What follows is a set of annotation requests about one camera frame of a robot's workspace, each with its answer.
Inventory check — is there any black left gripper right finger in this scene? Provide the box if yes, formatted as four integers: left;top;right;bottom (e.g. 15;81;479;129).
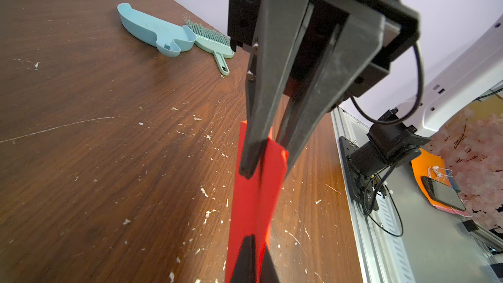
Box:
259;245;280;283

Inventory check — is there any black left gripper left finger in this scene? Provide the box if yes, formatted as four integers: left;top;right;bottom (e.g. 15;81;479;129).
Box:
230;235;256;283

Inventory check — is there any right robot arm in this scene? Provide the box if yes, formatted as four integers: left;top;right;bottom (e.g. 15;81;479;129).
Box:
228;0;502;179

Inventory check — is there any orange paper sheet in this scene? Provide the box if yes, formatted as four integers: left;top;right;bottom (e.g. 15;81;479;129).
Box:
411;149;471;217

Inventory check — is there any green hand brush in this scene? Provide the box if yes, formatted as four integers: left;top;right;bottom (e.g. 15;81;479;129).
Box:
185;19;234;77

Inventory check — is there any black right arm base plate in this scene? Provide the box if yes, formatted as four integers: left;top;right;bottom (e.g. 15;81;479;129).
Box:
339;136;379;212

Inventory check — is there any red square paper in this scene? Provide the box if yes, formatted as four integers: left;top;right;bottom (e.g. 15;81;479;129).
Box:
225;138;288;282

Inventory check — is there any black smartphone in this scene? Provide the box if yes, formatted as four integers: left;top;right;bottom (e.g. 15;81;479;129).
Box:
421;176;466;212

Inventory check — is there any aluminium front rail frame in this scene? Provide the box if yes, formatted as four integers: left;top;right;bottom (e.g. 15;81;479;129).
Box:
331;108;501;282

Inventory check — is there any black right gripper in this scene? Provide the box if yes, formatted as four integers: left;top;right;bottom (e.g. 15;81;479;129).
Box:
228;0;420;179

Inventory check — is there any light blue dustpan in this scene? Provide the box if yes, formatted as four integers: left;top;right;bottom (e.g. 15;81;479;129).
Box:
117;3;196;58

